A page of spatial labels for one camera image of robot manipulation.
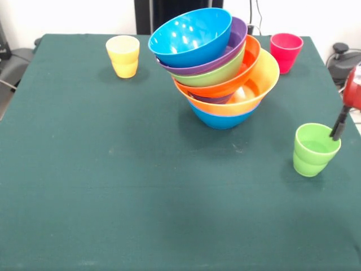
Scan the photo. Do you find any dark green tablecloth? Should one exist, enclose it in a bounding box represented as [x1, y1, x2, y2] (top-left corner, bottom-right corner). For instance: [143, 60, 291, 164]
[0, 33, 361, 271]

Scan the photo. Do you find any green bowl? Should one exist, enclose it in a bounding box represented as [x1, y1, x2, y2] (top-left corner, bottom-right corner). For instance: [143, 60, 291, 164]
[170, 42, 247, 88]

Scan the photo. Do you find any grey office chair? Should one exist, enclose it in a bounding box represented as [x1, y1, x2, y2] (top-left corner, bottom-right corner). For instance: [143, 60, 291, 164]
[0, 47, 36, 85]

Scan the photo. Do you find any small dark blue bowl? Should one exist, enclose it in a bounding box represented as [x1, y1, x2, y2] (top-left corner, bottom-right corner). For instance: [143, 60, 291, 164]
[189, 90, 235, 105]

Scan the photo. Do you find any purple bowl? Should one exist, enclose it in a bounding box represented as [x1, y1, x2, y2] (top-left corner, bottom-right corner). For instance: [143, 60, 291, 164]
[155, 16, 249, 76]

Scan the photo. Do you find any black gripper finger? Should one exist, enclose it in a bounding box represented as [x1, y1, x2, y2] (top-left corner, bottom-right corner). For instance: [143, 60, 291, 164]
[329, 105, 351, 142]

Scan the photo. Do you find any yellow cup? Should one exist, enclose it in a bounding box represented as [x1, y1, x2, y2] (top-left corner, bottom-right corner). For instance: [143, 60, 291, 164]
[105, 35, 140, 78]

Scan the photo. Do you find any red cup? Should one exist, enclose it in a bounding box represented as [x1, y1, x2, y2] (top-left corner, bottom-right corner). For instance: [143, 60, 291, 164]
[270, 32, 305, 75]

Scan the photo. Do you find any black wall cable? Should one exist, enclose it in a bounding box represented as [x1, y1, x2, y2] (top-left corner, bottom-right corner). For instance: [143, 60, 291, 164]
[247, 0, 265, 36]

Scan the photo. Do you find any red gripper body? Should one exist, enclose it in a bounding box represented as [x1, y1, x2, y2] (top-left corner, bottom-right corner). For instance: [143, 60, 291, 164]
[342, 62, 361, 112]

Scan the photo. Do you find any light blue bowl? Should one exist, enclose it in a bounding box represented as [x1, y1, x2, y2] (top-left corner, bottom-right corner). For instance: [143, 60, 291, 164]
[148, 7, 233, 69]
[189, 100, 261, 130]

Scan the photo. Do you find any orange-red shallow bowl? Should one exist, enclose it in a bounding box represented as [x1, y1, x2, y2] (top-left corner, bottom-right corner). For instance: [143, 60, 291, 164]
[172, 34, 261, 99]

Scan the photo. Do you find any large yellow-orange bowl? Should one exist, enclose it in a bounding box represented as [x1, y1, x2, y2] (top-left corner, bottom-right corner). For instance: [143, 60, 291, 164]
[174, 47, 280, 116]

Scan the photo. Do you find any green cup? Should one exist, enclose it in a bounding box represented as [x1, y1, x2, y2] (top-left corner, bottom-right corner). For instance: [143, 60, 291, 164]
[293, 123, 342, 178]

